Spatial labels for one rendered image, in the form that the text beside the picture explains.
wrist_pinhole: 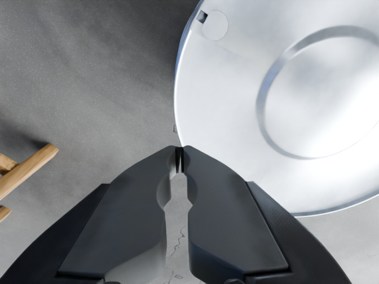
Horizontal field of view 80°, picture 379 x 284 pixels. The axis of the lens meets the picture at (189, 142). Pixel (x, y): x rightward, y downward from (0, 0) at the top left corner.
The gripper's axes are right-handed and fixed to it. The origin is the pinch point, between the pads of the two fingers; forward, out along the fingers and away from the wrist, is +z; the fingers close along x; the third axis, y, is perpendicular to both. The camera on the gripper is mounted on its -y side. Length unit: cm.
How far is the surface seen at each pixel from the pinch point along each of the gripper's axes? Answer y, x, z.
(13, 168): 21, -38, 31
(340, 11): -7.3, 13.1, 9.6
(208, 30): -6.0, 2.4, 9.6
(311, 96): -0.5, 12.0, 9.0
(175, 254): 67, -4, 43
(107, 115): 13.9, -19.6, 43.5
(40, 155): 22, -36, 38
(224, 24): -6.4, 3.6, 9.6
